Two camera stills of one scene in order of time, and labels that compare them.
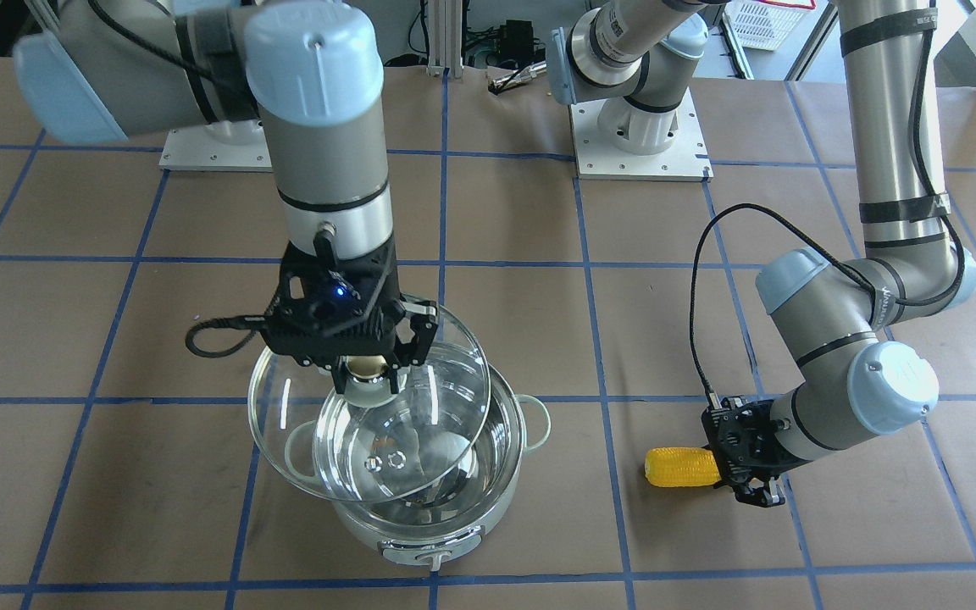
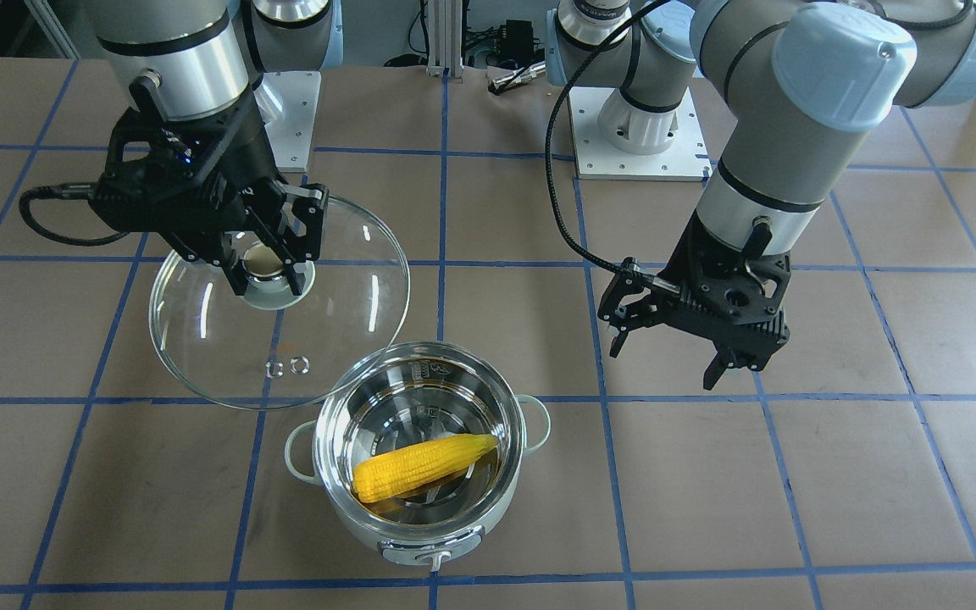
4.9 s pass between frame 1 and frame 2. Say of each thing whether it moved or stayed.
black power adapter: stayed
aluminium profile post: stayed
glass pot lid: moved
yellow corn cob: moved
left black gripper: moved
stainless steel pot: stayed
